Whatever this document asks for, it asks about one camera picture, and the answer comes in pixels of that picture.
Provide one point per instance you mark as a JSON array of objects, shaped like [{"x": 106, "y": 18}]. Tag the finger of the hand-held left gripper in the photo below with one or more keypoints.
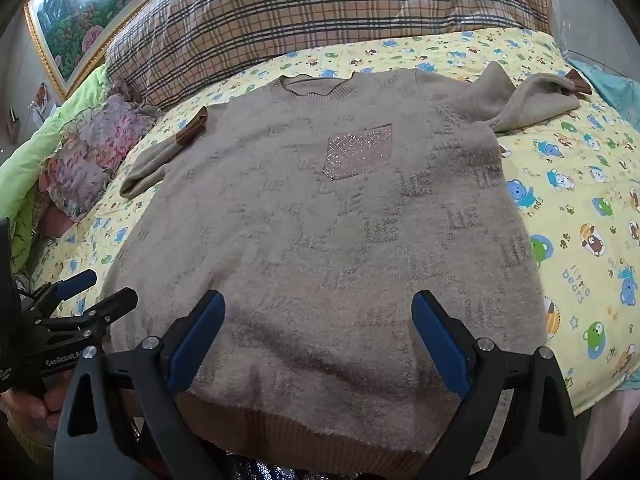
[
  {"x": 75, "y": 284},
  {"x": 112, "y": 305}
]

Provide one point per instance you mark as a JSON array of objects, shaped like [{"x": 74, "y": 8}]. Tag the person's left hand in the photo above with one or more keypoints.
[{"x": 30, "y": 410}]

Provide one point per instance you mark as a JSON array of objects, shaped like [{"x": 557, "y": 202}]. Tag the teal cloth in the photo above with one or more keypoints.
[{"x": 615, "y": 90}]

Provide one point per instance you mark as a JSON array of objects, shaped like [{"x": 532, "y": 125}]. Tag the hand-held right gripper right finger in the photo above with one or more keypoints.
[{"x": 440, "y": 340}]

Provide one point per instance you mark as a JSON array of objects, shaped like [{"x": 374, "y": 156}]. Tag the beige knit sweater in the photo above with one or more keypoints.
[{"x": 320, "y": 240}]

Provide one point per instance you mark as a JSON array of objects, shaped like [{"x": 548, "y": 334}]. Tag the light green blanket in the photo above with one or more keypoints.
[{"x": 30, "y": 160}]

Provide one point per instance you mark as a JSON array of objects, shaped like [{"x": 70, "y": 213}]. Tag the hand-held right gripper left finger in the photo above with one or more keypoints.
[{"x": 195, "y": 345}]

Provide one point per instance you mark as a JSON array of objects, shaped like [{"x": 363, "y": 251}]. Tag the dark sparkly cloth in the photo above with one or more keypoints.
[{"x": 270, "y": 470}]

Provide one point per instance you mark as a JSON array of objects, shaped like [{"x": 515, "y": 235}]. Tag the gold-framed landscape painting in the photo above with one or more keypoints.
[{"x": 75, "y": 15}]

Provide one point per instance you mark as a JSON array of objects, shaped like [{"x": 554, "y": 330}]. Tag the yellow bear-print blanket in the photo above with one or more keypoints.
[{"x": 575, "y": 200}]

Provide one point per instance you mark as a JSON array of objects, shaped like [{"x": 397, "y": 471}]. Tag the floral ruffled pillow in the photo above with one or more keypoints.
[{"x": 95, "y": 150}]

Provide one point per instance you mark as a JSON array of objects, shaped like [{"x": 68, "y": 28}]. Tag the pink bed sheet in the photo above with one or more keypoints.
[{"x": 612, "y": 440}]

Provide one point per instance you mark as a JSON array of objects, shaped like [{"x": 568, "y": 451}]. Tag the plaid pillow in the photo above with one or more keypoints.
[{"x": 300, "y": 10}]

